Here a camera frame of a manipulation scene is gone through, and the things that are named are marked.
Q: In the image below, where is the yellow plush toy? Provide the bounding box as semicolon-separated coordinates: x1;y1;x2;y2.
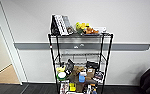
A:
74;21;91;34

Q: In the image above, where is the grey printed box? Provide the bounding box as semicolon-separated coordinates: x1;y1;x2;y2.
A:
62;15;76;35

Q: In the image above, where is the brown cardboard carton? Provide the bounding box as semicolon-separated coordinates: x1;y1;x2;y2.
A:
72;65;89;80

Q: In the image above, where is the black box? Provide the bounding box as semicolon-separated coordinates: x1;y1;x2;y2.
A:
85;60;101;70

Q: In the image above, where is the white printed box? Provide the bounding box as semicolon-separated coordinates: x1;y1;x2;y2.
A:
53;13;70;36

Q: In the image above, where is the tall black pouch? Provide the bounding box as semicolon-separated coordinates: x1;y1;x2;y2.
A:
49;14;61;36

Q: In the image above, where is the flat white box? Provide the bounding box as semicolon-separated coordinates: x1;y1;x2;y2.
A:
92;26;108;34

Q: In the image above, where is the dark printed packet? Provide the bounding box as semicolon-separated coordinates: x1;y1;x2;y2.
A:
93;69;106;83

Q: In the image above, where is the black and yellow packet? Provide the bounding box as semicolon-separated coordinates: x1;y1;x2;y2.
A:
85;83;98;94

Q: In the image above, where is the white wall outlet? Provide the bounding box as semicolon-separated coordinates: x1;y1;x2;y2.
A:
73;44;80;50

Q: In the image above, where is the round white wall socket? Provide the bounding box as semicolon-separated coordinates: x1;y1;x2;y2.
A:
79;42;86;48

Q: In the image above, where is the black wire shelf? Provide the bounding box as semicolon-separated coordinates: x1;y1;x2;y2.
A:
47;31;115;94

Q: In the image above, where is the white door frame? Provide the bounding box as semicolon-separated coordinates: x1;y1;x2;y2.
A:
0;0;26;86

